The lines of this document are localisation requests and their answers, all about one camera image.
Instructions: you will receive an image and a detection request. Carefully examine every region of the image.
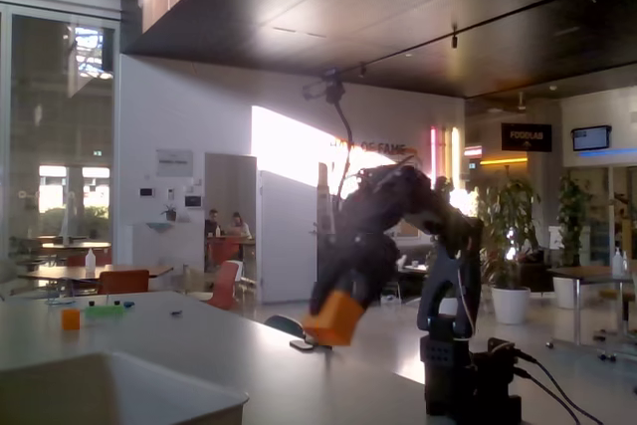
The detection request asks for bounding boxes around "wooden cafe table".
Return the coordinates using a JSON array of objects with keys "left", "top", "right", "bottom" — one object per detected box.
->
[{"left": 18, "top": 264, "right": 175, "bottom": 298}]

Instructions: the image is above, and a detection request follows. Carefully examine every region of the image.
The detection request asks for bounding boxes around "large leafy indoor plant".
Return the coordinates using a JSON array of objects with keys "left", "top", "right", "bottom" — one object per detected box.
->
[{"left": 476, "top": 165, "right": 542, "bottom": 292}]

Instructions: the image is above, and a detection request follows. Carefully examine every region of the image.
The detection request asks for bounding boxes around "wooden table with metal legs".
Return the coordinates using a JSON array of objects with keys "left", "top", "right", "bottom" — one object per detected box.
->
[{"left": 546, "top": 265, "right": 637, "bottom": 361}]

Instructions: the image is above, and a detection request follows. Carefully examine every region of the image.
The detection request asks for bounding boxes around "white wall poster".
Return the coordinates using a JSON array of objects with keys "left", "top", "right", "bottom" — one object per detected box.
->
[{"left": 155, "top": 148, "right": 194, "bottom": 178}]

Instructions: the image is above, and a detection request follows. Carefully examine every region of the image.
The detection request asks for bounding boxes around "red-orange curved chair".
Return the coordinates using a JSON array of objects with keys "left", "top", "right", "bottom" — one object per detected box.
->
[{"left": 206, "top": 260, "right": 245, "bottom": 312}]

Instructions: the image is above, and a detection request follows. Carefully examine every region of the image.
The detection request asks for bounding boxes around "black gooseneck clamp holder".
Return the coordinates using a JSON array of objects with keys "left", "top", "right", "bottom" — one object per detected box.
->
[{"left": 290, "top": 94, "right": 355, "bottom": 352}]

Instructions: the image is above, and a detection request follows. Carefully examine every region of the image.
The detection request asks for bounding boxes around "seated person in light top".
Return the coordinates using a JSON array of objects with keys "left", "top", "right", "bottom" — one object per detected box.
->
[{"left": 226, "top": 212, "right": 253, "bottom": 239}]

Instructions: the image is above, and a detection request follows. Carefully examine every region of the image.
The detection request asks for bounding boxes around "wall mounted screen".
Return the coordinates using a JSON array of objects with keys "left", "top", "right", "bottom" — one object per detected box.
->
[{"left": 570, "top": 124, "right": 612, "bottom": 152}]

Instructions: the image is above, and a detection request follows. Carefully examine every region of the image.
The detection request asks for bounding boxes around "teal chair back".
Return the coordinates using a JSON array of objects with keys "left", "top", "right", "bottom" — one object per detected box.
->
[{"left": 263, "top": 314, "right": 306, "bottom": 340}]

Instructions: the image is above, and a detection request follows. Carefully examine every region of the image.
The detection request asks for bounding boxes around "tall indoor plant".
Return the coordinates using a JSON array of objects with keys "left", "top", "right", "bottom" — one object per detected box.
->
[{"left": 555, "top": 173, "right": 598, "bottom": 267}]

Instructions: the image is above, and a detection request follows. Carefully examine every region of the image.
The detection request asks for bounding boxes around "dark slim plant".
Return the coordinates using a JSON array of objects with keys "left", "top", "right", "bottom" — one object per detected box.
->
[{"left": 431, "top": 175, "right": 457, "bottom": 210}]

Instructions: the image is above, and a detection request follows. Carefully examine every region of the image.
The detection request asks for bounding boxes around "white door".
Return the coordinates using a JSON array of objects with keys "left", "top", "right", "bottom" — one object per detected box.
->
[{"left": 257, "top": 169, "right": 319, "bottom": 305}]

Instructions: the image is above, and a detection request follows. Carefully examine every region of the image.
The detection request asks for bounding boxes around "green block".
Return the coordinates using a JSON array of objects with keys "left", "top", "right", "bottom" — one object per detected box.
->
[{"left": 84, "top": 304, "right": 125, "bottom": 319}]

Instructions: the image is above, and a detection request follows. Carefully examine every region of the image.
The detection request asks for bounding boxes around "large white plant pot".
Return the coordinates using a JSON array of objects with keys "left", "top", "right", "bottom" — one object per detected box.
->
[{"left": 491, "top": 286, "right": 531, "bottom": 325}]

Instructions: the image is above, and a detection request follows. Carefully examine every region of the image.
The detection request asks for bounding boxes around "white bin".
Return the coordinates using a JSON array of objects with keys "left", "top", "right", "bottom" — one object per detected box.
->
[{"left": 0, "top": 350, "right": 250, "bottom": 425}]

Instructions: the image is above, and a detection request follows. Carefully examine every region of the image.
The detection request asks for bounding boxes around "black foodlab sign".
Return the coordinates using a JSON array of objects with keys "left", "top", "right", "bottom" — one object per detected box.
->
[{"left": 501, "top": 122, "right": 552, "bottom": 152}]

